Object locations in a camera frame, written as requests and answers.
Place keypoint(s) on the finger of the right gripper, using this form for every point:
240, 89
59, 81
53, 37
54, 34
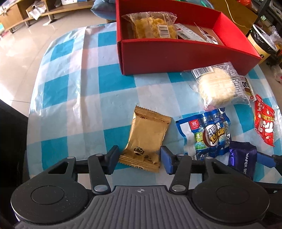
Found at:
273, 161

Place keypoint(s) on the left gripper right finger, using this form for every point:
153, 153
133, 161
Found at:
178, 165

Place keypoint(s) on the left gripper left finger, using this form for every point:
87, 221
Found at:
100, 165

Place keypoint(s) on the purple wafer biscuit packet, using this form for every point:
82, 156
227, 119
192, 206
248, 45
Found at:
243, 157

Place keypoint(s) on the gold snack packet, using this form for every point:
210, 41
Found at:
147, 133

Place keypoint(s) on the red white snack packet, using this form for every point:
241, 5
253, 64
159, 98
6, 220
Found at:
196, 33

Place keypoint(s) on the clear yellow noodle snack bag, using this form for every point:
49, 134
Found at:
151, 24

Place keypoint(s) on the blue white snack bag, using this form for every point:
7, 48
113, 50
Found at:
206, 134

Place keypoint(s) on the blue checked tablecloth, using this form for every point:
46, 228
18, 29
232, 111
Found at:
82, 104

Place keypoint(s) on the clear pale cake packet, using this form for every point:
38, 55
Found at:
217, 85

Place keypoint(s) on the yellow trash bin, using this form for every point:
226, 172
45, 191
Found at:
266, 45

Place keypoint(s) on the red cardboard box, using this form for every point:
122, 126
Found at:
157, 55

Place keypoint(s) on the blue rolled blanket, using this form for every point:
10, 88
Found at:
106, 9

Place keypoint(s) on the wooden TV cabinet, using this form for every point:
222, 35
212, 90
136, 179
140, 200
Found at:
14, 13

